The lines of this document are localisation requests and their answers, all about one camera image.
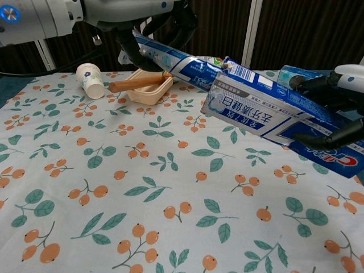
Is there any white screen frame post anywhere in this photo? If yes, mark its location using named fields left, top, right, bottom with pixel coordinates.
left=36, top=39, right=59, bottom=72
left=239, top=0, right=263, bottom=70

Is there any blue cookie package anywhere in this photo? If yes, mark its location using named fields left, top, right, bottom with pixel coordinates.
left=276, top=64, right=331, bottom=89

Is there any white floral paper cup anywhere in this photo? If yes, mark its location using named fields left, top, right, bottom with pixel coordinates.
left=76, top=63, right=106, bottom=100

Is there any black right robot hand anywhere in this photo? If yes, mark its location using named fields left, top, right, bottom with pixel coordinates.
left=289, top=64, right=364, bottom=150

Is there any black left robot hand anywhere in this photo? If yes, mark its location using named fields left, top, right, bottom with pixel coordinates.
left=113, top=0, right=198, bottom=72

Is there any blue white Crest toothpaste tube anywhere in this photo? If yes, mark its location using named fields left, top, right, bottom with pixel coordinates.
left=117, top=29, right=226, bottom=93

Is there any floral fruit print tablecloth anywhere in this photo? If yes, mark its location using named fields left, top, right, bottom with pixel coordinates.
left=0, top=69, right=364, bottom=273

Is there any blue Crest toothpaste box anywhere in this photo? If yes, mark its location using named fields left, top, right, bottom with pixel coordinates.
left=200, top=55, right=364, bottom=180

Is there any wooden rolling pin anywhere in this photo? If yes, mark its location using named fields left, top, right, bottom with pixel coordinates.
left=109, top=72, right=173, bottom=93

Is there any beige rectangular tray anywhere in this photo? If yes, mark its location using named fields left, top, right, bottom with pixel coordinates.
left=125, top=67, right=174, bottom=106

